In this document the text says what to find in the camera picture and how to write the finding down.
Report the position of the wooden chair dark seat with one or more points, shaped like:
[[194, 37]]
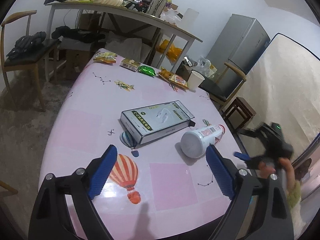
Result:
[[30, 60], [220, 90]]

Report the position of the person's right hand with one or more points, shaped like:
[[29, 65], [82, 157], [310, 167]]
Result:
[[288, 170]]

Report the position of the white bottle red label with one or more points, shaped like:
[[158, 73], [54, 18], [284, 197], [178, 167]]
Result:
[[197, 140]]

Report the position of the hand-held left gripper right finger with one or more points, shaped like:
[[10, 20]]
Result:
[[220, 172]]

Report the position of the yellow plastic bag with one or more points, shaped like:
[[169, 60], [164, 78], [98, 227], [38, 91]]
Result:
[[171, 50]]

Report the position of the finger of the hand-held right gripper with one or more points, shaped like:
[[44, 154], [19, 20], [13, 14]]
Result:
[[241, 156]]

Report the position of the long white-legged table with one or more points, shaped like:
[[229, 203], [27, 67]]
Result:
[[140, 20]]

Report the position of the cream mattress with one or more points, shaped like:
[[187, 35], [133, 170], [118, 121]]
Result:
[[287, 87]]

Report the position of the black pouch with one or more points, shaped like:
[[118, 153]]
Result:
[[140, 3]]

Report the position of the orange snack packet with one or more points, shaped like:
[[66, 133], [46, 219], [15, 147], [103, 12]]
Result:
[[166, 73], [178, 81]]

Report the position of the gold small box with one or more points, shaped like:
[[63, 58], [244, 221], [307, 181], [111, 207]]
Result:
[[130, 63]]

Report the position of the pink printed tablecloth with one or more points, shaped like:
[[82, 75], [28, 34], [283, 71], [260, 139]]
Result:
[[82, 130]]

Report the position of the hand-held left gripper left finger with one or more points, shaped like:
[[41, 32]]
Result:
[[102, 172]]

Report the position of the white roll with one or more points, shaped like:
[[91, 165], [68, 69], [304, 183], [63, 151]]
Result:
[[191, 17]]

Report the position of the green foil packet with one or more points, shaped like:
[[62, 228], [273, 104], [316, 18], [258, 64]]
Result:
[[147, 70]]

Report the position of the patterned upright box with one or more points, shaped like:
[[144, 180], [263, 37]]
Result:
[[156, 6]]

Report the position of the white paper cup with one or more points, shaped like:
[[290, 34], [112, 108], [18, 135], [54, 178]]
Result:
[[195, 81]]

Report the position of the white plastic bag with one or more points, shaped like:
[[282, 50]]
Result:
[[206, 66], [171, 16]]

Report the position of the dark wooden stool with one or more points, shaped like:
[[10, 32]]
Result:
[[240, 112]]

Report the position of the grey refrigerator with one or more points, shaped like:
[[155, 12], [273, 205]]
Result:
[[237, 47]]

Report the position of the yellow snack packet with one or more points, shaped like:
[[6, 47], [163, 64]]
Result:
[[105, 57]]

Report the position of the cardboard box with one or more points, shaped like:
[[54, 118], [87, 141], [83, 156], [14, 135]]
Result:
[[75, 55], [88, 21], [187, 68]]

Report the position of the person's right forearm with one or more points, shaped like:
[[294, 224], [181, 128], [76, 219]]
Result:
[[293, 197]]

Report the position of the grey white long box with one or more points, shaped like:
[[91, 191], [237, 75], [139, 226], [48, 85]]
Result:
[[155, 120]]

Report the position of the black clothing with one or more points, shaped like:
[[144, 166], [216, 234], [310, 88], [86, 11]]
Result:
[[26, 42], [77, 33]]

